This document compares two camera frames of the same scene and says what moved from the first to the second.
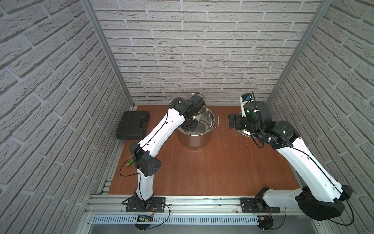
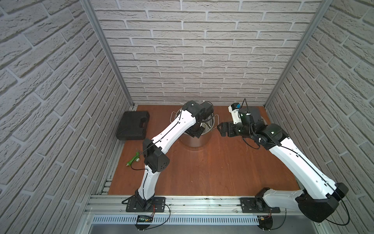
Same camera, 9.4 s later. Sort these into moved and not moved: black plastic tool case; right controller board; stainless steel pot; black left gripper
Moved: black left gripper
Not moved: right controller board; black plastic tool case; stainless steel pot
